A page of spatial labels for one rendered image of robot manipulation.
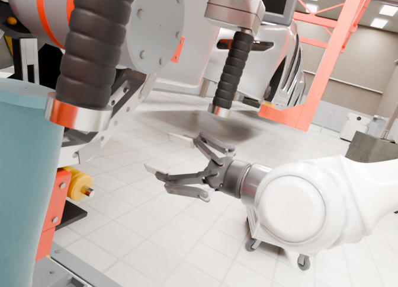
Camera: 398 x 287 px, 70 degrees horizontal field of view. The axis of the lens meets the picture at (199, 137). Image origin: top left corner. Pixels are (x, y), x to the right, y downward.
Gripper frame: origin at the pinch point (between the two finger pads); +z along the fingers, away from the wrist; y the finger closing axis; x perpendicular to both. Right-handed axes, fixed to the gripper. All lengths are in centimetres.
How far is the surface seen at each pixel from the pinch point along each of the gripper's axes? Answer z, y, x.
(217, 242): 12, 15, -99
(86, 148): 6.5, -11.8, 12.8
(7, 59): 25.4, -6.3, 26.3
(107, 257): 37, -21, -59
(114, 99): 11.4, 1.8, 12.4
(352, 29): 39, 808, -413
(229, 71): -15.1, 8.2, 20.0
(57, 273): 19.6, -32.4, -19.1
